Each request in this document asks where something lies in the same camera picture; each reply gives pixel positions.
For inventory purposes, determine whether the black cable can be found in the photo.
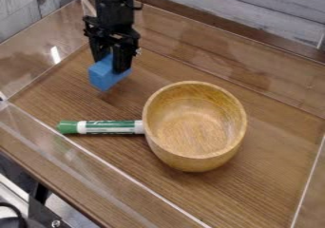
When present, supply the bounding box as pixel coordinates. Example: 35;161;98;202
0;202;29;228

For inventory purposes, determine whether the green white marker pen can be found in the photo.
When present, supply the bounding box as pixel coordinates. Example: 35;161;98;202
57;121;144;134

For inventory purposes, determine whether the blue foam block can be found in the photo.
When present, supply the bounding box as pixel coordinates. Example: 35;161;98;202
87;54;132;91

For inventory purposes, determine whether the clear acrylic tray wall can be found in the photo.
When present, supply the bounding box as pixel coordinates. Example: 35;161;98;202
0;0;325;228

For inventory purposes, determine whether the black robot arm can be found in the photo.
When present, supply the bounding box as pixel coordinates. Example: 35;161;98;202
83;0;143;74

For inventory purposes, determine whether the brown wooden bowl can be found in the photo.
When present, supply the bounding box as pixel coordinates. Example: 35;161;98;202
142;81;247;173

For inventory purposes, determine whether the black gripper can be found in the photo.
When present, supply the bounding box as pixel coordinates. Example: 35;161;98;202
83;0;142;74

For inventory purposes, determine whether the black table leg bracket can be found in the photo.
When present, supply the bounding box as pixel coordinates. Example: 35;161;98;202
28;183;72;228

